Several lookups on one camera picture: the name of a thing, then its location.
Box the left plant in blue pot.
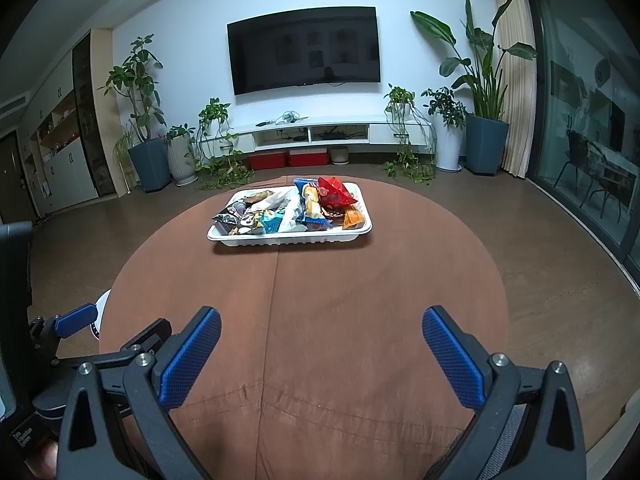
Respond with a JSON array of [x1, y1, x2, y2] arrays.
[[101, 34, 170, 193]]

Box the white tv console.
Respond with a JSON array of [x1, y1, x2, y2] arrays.
[[200, 115, 436, 160]]

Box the trailing pothos plant right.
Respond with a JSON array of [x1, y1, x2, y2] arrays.
[[384, 84, 436, 184]]

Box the white round stool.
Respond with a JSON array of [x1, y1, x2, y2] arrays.
[[90, 289, 111, 340]]

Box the long white snack bag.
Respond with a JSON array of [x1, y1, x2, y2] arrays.
[[250, 186, 307, 234]]

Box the wall mounted television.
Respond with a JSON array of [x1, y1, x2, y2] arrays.
[[227, 6, 381, 96]]

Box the trailing pothos plant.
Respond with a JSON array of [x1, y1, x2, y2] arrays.
[[193, 98, 253, 191], [384, 84, 436, 184]]

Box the red storage box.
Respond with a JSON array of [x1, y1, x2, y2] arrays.
[[288, 148, 330, 167], [247, 151, 288, 170]]

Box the plant in tall white pot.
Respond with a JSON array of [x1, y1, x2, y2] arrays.
[[421, 87, 466, 172]]

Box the blue cake snack packet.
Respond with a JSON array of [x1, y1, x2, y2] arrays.
[[294, 178, 331, 230]]

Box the grey chair seat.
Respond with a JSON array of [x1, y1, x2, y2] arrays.
[[424, 401, 528, 480]]

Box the orange snack bar packet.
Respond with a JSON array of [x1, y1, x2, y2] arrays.
[[342, 205, 364, 230]]

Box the person's left hand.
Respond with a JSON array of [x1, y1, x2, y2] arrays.
[[25, 442, 58, 480]]

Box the gold snack packet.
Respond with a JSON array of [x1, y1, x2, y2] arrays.
[[242, 190, 273, 206]]

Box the left red storage box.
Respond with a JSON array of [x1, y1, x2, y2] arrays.
[[247, 151, 288, 170]]

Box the wooden white cabinet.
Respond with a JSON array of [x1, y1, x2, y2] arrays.
[[17, 28, 128, 217]]

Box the red snack bag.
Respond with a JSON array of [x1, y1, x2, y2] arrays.
[[317, 177, 357, 209]]

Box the plant in white ribbed pot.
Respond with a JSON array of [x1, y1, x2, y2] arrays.
[[165, 124, 198, 188]]

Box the trailing pothos plant left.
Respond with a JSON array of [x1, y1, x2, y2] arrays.
[[193, 98, 253, 191]]

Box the right red storage box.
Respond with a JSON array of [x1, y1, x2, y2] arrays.
[[288, 148, 330, 167]]

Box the white plastic tray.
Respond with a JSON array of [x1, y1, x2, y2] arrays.
[[207, 178, 372, 247]]

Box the beige curtain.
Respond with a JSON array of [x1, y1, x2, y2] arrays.
[[496, 0, 537, 179]]

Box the teal cartoon snack packet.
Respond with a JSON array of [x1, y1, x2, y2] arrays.
[[260, 209, 284, 234]]

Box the tall plant in blue pot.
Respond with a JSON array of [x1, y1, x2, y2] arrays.
[[410, 0, 537, 176]]

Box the black white snack bag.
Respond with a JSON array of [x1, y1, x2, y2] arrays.
[[213, 200, 264, 236]]

